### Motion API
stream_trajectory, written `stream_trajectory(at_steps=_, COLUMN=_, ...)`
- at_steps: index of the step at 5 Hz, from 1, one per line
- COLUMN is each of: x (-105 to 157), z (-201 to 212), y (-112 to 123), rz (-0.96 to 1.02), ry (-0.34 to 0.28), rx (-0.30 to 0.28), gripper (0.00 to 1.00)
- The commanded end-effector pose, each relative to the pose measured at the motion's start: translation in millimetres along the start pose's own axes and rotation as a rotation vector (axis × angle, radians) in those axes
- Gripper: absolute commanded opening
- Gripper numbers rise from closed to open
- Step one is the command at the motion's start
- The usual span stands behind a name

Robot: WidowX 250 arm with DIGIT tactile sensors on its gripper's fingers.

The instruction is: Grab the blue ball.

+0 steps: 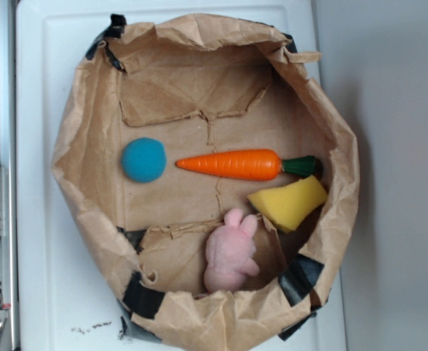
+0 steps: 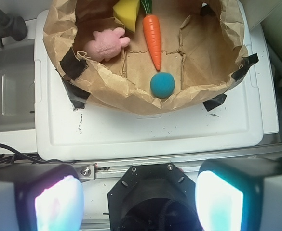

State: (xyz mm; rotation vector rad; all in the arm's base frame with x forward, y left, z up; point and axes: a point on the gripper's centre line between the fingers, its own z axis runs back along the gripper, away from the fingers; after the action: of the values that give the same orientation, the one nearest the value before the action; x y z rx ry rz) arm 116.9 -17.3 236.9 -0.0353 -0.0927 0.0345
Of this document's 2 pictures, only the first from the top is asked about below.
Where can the blue felt ball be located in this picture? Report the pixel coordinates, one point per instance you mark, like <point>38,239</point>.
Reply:
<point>144,160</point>

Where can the orange plastic toy carrot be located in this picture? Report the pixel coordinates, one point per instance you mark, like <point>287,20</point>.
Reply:
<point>251,165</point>

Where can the pink plush bunny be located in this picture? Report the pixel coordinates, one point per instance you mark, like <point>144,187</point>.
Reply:
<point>229,253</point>

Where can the yellow sponge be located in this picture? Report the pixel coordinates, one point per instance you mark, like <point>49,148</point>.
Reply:
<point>286,207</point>

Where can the brown paper bag container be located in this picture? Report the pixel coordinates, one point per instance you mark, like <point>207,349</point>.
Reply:
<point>199,84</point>

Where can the white plastic tray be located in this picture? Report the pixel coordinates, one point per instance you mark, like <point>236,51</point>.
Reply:
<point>65,304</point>

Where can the aluminium frame rail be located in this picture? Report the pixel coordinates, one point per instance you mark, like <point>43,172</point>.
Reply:
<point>9,305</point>

